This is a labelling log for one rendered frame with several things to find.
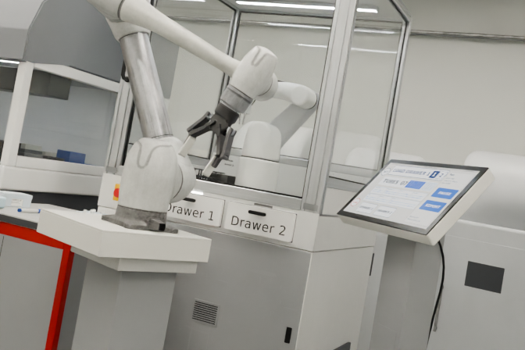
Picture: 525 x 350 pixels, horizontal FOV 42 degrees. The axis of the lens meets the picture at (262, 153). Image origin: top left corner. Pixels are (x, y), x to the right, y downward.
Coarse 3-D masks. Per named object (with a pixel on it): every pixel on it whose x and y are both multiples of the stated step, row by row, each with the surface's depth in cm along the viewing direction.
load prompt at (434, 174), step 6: (396, 168) 252; (402, 168) 249; (408, 168) 247; (414, 168) 244; (420, 168) 241; (426, 168) 238; (390, 174) 251; (396, 174) 248; (402, 174) 245; (408, 174) 243; (414, 174) 240; (420, 174) 237; (426, 174) 235; (432, 174) 232; (438, 174) 230; (444, 174) 228
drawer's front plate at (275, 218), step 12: (228, 204) 276; (240, 204) 274; (228, 216) 275; (240, 216) 273; (252, 216) 271; (264, 216) 269; (276, 216) 267; (288, 216) 265; (228, 228) 274; (240, 228) 272; (252, 228) 270; (264, 228) 268; (276, 228) 266; (288, 228) 264; (288, 240) 264
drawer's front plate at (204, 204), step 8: (200, 200) 281; (208, 200) 279; (216, 200) 278; (168, 208) 286; (176, 208) 285; (192, 208) 282; (200, 208) 280; (208, 208) 279; (216, 208) 277; (176, 216) 284; (184, 216) 283; (192, 216) 281; (208, 216) 279; (216, 216) 277; (208, 224) 278; (216, 224) 277
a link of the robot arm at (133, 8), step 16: (128, 0) 217; (144, 0) 219; (128, 16) 218; (144, 16) 216; (160, 16) 217; (160, 32) 217; (176, 32) 218; (192, 48) 221; (208, 48) 223; (224, 64) 226; (256, 96) 220; (272, 96) 227
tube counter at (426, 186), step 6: (402, 180) 241; (408, 180) 239; (414, 180) 236; (420, 180) 234; (402, 186) 238; (408, 186) 236; (414, 186) 233; (420, 186) 231; (426, 186) 228; (432, 186) 226
